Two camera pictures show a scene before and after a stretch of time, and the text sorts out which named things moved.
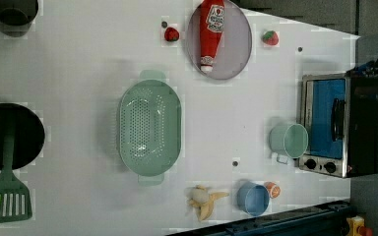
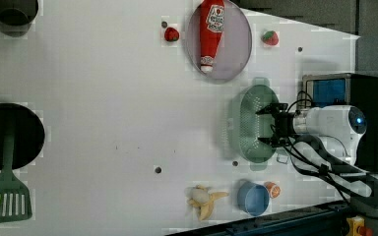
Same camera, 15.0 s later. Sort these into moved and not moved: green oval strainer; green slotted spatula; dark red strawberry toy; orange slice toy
Moved: green oval strainer
Not moved: green slotted spatula; orange slice toy; dark red strawberry toy
